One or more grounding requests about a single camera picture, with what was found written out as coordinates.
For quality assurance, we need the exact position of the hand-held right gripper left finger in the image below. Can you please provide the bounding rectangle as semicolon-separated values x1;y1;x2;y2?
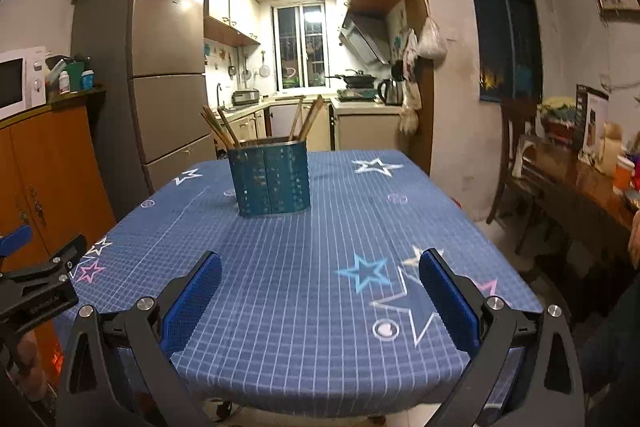
59;251;223;427

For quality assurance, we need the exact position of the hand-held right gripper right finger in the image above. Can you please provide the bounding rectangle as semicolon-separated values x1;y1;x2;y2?
419;248;587;427

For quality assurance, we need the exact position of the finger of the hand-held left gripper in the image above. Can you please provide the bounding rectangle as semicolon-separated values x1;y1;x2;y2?
0;248;88;303
0;227;33;260

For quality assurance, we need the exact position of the teal perforated utensil holder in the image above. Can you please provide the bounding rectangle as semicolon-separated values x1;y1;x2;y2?
228;138;311;218

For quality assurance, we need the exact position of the bunch of wooden chopsticks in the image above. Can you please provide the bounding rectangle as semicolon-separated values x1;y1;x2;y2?
201;95;325;148

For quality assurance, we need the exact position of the person's left hand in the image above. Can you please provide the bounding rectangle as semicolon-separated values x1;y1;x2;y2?
10;337;48;400

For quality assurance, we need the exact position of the orange wooden cabinet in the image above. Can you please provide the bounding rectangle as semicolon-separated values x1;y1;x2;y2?
0;89;118;348

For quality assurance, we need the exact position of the blue star printed tablecloth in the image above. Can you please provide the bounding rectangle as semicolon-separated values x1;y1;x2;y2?
52;150;543;418

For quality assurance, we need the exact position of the white microwave oven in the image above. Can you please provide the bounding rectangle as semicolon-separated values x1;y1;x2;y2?
0;47;48;122

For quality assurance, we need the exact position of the brown wooden side table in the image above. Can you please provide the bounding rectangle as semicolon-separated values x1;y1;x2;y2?
505;134;640;323

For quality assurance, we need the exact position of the person's dark clothing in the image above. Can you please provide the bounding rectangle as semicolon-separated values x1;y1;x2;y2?
580;274;640;408

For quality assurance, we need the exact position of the green plastic container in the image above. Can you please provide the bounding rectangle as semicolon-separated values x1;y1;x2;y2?
65;62;85;92

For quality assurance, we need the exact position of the dark wooden chair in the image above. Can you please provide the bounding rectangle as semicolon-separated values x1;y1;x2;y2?
487;99;541;253

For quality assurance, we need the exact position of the beige hanging bag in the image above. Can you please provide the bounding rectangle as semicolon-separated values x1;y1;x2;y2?
399;82;421;135

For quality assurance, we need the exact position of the orange cup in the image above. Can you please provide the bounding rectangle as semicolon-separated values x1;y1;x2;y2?
614;156;636;195

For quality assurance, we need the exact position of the steel electric kettle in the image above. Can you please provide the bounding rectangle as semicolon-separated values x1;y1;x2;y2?
377;78;405;106

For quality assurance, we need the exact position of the beige paper bag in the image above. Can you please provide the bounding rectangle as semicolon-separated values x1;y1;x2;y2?
597;122;623;175

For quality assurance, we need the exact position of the gas stove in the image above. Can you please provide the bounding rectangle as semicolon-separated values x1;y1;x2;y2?
336;88;378;102

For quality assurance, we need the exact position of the black product box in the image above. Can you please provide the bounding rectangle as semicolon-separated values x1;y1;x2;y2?
575;84;611;160

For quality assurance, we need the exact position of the grey refrigerator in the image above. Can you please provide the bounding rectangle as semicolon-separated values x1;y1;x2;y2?
70;0;218;218

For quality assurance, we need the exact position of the black wok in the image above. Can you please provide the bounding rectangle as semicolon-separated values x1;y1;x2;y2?
325;71;377;88

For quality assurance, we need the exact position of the white hanging cloth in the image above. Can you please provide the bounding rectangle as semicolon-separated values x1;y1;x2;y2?
402;29;418;82

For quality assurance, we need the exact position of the white hanging plastic bag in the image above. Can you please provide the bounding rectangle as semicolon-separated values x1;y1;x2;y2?
417;18;448;60

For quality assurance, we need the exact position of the dark room window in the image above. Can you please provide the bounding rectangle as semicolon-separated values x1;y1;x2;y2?
470;0;543;102

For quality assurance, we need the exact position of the kitchen window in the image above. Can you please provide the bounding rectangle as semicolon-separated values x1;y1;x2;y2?
272;4;328;92

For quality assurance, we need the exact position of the steel range hood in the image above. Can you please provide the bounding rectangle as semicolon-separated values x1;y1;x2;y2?
338;14;393;65

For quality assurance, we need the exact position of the beige wall cabinets brown underside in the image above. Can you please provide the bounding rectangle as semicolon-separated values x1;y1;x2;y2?
204;0;261;46

